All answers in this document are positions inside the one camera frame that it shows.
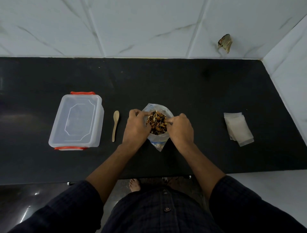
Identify person's right hand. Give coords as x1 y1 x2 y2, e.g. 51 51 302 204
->
165 113 194 150

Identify person's left hand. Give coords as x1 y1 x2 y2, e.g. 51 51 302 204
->
122 109 153 151

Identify clear plastic bag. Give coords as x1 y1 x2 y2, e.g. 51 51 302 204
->
142 103 174 152

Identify person's left forearm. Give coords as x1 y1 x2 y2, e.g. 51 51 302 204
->
85 142 145 204

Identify person's right forearm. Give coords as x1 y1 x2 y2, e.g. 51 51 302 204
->
178 143 227 200

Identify brown pasta shells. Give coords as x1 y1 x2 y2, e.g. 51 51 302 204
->
146 111 169 135

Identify small wooden spoon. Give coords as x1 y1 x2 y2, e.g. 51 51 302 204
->
112 110 120 142

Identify clear container with red clips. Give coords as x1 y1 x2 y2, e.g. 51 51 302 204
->
48 91 104 151

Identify person's bare foot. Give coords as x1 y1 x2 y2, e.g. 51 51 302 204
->
129 179 142 193

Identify torn brown tape scrap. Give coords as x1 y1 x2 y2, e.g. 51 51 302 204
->
217 34 233 54

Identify dark plaid shirt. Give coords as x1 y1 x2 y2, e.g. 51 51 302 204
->
7 175 307 233

